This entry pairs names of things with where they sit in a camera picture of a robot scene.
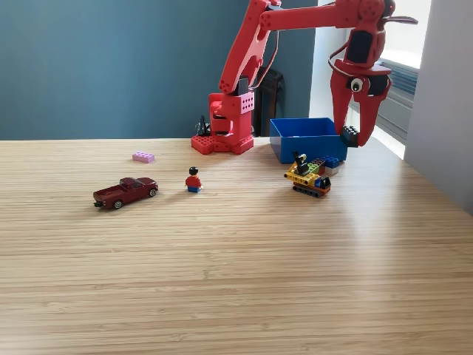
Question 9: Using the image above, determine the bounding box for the blue on white brick stack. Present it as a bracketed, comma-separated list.
[321, 156, 341, 176]

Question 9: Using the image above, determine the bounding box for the toy figure red shirt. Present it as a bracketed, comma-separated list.
[185, 166, 204, 194]

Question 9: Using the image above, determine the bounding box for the grey window vent grille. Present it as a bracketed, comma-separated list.
[349, 58, 419, 98]

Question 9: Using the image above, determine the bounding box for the dark grey toy brick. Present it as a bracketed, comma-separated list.
[338, 125, 360, 149]

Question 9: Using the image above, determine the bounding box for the blue plastic bin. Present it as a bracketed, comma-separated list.
[269, 118, 349, 164]

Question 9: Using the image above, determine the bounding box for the dark red toy pickup truck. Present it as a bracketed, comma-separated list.
[92, 177, 160, 211]

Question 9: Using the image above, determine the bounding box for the green brown red brick stack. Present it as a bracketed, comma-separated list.
[304, 158, 327, 177]

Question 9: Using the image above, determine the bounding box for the small yellow toy digger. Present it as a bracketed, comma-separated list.
[283, 150, 332, 200]

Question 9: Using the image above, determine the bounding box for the black table clamp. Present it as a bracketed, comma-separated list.
[194, 115, 211, 137]

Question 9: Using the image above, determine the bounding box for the black chair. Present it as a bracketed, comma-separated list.
[253, 67, 286, 138]

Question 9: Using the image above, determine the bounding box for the white window frame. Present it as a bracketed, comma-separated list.
[380, 0, 433, 71]

